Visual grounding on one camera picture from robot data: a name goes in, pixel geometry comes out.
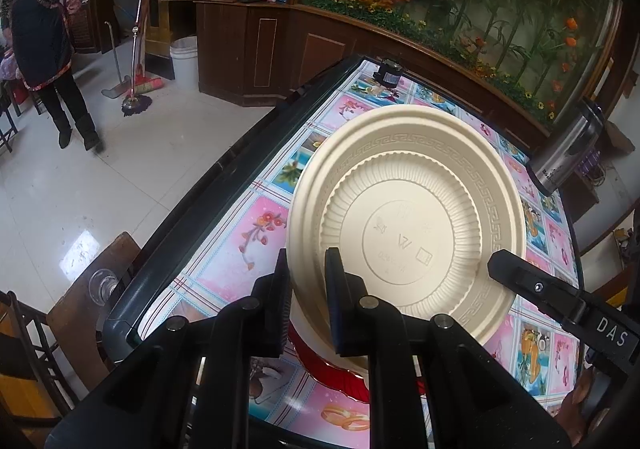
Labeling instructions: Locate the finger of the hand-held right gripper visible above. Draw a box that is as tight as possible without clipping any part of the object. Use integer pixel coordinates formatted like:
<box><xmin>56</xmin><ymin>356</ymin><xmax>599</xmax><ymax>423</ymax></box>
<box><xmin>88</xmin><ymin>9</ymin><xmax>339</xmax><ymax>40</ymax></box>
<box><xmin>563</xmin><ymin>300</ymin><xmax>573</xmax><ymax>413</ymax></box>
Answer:
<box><xmin>486</xmin><ymin>250</ymin><xmax>590</xmax><ymax>326</ymax></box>

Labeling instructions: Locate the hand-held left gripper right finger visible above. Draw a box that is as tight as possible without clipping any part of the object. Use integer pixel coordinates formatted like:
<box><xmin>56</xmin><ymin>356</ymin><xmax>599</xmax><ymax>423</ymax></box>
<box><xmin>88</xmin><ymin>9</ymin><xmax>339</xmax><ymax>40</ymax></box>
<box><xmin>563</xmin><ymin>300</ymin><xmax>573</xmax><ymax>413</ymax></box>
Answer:
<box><xmin>325</xmin><ymin>247</ymin><xmax>573</xmax><ymax>449</ymax></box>

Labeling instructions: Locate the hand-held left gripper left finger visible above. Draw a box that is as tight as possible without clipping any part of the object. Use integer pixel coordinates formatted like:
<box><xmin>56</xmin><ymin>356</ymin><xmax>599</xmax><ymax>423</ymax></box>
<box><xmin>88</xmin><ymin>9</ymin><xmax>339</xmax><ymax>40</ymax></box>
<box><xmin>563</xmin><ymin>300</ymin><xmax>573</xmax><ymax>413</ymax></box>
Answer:
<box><xmin>45</xmin><ymin>249</ymin><xmax>293</xmax><ymax>449</ymax></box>

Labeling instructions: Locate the red scalloped glass plate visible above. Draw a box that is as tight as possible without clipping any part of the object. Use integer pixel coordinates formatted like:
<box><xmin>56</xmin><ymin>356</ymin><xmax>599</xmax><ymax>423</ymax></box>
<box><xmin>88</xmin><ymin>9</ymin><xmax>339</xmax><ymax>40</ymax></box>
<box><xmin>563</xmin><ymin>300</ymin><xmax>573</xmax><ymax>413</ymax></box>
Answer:
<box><xmin>285</xmin><ymin>324</ymin><xmax>436</xmax><ymax>402</ymax></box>

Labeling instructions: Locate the beige ribbed plastic bowl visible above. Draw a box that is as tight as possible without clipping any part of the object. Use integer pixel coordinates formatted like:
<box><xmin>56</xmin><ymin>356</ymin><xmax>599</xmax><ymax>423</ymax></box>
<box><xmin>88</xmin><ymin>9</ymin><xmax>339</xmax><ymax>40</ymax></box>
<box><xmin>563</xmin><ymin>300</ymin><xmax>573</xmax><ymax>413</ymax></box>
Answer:
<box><xmin>286</xmin><ymin>105</ymin><xmax>527</xmax><ymax>345</ymax></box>

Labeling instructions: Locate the person's right hand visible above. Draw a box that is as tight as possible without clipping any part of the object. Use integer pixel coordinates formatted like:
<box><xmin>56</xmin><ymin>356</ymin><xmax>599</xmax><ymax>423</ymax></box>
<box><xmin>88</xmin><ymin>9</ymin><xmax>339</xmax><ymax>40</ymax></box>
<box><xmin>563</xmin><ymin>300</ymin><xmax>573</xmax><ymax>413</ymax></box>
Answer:
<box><xmin>555</xmin><ymin>379</ymin><xmax>596</xmax><ymax>447</ymax></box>

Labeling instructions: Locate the fruit print tablecloth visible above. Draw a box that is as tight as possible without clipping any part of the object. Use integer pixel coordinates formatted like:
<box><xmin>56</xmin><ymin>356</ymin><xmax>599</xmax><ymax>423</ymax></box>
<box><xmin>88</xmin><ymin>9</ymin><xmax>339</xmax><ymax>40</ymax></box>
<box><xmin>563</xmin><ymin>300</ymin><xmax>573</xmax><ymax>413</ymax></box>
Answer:
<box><xmin>172</xmin><ymin>60</ymin><xmax>586</xmax><ymax>430</ymax></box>

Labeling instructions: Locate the black framed table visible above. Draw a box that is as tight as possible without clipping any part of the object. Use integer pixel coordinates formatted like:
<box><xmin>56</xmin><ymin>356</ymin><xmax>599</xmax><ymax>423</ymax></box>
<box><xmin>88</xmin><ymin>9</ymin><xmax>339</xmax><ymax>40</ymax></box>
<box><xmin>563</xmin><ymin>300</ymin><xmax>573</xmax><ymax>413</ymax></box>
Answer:
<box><xmin>102</xmin><ymin>54</ymin><xmax>591</xmax><ymax>449</ymax></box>

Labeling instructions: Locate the stainless steel thermos jug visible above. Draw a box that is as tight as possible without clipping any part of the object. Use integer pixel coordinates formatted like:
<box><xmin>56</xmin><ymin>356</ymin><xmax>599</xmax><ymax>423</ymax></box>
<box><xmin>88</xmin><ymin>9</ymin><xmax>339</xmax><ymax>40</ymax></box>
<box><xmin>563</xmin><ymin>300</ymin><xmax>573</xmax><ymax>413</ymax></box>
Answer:
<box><xmin>531</xmin><ymin>98</ymin><xmax>606</xmax><ymax>197</ymax></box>

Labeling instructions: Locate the clear glass object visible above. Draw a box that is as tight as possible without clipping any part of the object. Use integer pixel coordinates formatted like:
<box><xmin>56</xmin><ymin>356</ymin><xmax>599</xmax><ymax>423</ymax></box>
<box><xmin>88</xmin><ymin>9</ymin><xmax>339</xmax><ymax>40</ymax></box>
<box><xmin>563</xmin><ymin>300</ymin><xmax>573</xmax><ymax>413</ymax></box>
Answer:
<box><xmin>89</xmin><ymin>268</ymin><xmax>117</xmax><ymax>306</ymax></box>

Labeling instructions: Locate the brown wooden chair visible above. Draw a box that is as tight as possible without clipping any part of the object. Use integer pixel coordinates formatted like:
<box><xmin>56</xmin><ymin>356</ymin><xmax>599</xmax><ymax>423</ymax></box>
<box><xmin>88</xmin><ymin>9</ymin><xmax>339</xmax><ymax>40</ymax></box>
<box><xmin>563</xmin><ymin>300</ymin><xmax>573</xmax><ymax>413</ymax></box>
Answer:
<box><xmin>47</xmin><ymin>231</ymin><xmax>143</xmax><ymax>390</ymax></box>

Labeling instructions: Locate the mop with metal pole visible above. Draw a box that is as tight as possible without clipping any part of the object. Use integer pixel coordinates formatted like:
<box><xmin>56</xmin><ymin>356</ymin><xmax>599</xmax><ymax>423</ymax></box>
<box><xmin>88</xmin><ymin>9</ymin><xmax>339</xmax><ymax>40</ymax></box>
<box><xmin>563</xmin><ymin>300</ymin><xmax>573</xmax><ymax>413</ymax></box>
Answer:
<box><xmin>121</xmin><ymin>0</ymin><xmax>156</xmax><ymax>117</ymax></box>

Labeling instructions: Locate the small black jar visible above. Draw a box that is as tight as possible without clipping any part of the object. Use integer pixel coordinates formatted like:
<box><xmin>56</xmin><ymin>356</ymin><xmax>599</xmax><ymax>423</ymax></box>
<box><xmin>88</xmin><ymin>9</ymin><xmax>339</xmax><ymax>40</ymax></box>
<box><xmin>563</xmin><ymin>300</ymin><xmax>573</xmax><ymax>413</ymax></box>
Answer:
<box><xmin>375</xmin><ymin>58</ymin><xmax>405</xmax><ymax>87</ymax></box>

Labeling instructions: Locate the dark wooden cabinet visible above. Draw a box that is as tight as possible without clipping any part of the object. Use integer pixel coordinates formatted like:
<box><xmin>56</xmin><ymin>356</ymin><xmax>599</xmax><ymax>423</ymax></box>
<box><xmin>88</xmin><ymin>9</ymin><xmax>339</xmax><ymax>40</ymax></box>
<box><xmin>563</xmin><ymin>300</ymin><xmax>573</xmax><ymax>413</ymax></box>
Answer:
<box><xmin>192</xmin><ymin>0</ymin><xmax>556</xmax><ymax>145</ymax></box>

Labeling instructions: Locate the red broom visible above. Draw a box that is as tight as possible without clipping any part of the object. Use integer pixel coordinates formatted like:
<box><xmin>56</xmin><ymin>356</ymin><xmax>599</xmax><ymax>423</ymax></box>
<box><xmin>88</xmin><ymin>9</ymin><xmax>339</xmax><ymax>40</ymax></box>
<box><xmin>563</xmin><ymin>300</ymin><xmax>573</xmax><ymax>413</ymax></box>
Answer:
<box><xmin>131</xmin><ymin>76</ymin><xmax>163</xmax><ymax>95</ymax></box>

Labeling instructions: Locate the dark wooden chair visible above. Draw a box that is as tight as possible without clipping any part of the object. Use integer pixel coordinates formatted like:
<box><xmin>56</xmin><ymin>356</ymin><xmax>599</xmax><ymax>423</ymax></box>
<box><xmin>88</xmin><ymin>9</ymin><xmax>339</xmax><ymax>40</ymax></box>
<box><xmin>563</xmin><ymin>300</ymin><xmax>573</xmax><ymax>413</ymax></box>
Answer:
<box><xmin>0</xmin><ymin>291</ymin><xmax>86</xmax><ymax>449</ymax></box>

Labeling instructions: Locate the white plastic bucket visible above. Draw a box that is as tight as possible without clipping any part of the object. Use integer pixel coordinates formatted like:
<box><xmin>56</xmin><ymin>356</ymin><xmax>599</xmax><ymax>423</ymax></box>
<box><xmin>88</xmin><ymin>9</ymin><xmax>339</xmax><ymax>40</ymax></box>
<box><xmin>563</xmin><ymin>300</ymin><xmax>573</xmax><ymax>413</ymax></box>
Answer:
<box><xmin>170</xmin><ymin>36</ymin><xmax>198</xmax><ymax>80</ymax></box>

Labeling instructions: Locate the grey dustpan with handle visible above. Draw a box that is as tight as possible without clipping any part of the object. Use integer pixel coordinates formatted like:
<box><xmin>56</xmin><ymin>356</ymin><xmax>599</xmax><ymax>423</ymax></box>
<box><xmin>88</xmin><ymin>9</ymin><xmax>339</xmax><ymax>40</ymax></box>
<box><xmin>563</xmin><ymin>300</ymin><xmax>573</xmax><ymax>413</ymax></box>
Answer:
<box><xmin>101</xmin><ymin>20</ymin><xmax>132</xmax><ymax>99</ymax></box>

